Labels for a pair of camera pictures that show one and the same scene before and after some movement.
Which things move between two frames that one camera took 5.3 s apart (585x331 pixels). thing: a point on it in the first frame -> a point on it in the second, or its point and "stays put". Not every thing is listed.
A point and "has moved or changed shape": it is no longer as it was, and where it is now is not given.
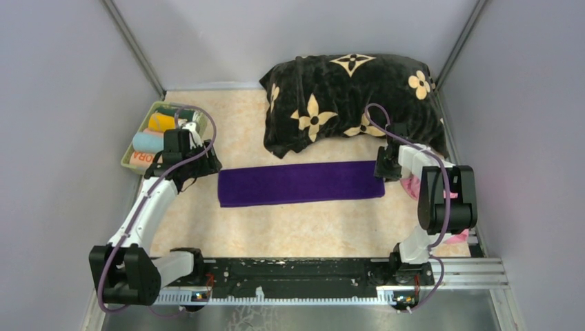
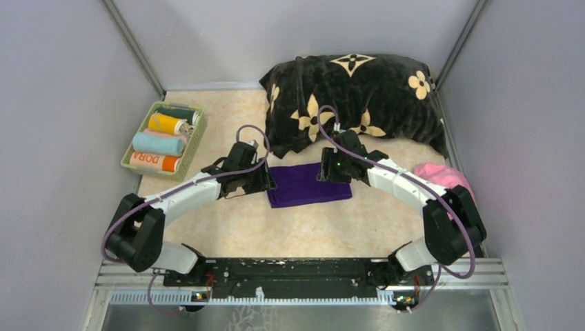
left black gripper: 212,165 -> 264,181
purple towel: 281,185 has moved or changed shape
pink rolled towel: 154,133 stays put
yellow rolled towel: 159,122 stays put
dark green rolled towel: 183,114 stays put
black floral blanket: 311,97 stays put
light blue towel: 148,142 stays put
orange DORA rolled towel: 141,160 stays put
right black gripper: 381,172 -> 326,172
